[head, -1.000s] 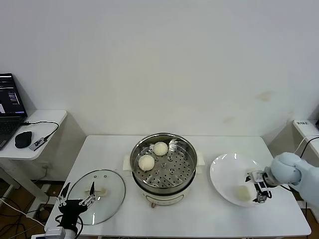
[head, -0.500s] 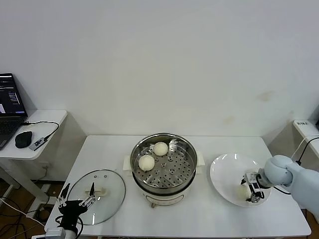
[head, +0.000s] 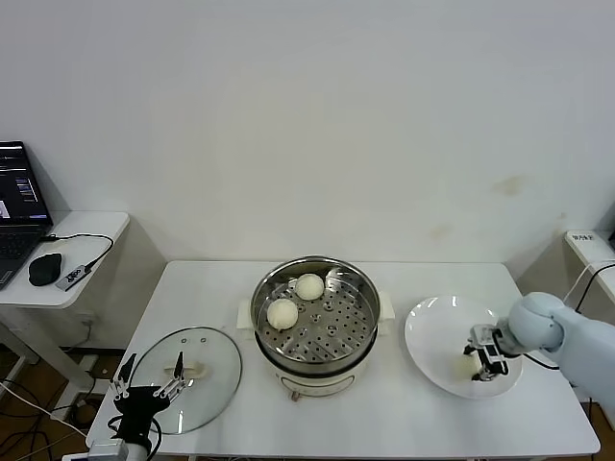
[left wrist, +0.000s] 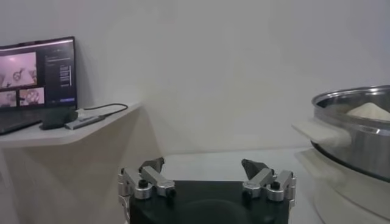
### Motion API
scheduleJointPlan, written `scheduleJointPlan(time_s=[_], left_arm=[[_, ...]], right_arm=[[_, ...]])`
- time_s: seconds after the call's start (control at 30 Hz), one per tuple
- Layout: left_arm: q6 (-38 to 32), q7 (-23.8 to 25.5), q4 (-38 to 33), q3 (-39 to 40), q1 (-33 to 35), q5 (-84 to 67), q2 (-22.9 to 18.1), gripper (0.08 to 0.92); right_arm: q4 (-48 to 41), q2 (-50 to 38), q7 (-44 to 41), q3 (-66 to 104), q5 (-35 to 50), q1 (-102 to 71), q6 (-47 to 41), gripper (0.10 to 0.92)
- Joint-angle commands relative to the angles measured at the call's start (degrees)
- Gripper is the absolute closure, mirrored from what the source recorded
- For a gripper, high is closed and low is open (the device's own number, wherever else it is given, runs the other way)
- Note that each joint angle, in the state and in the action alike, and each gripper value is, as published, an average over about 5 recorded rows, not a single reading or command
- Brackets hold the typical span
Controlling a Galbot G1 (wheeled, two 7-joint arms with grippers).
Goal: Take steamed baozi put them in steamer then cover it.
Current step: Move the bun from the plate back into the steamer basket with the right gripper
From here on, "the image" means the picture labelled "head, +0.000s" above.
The stainless steel steamer basket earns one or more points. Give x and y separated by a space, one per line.
370 307

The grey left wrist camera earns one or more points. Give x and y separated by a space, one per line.
108 451

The white side table with label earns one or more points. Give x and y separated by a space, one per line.
600 254

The white side table with laptop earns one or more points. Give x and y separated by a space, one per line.
96 225

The white steamed baozi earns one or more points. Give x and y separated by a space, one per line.
282 313
309 286
463 369

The black computer mouse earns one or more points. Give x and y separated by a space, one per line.
45 270

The white round plate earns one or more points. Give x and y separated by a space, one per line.
442 331

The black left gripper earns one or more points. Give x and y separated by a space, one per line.
139 408

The cream electric cooker base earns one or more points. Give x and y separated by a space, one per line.
317 384

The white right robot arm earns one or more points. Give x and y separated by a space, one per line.
576 336

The black laptop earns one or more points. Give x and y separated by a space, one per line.
14 192

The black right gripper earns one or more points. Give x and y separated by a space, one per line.
492 348

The grey portable drive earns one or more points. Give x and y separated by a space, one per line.
73 277

